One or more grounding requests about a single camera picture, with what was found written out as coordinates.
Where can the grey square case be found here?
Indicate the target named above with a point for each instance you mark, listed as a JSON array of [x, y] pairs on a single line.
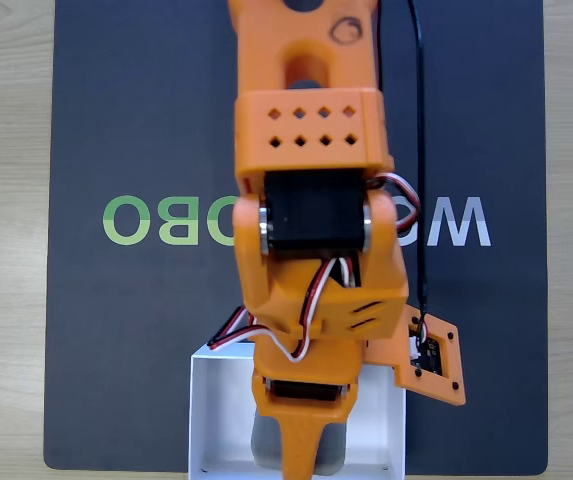
[[333, 450]]

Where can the white cardboard box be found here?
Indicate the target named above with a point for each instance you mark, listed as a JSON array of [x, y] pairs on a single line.
[[216, 415]]

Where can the dark mat with WOWROBO print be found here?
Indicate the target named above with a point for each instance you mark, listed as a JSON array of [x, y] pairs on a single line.
[[116, 310]]

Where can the orange camera mount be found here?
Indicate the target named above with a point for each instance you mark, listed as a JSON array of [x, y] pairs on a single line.
[[436, 385]]

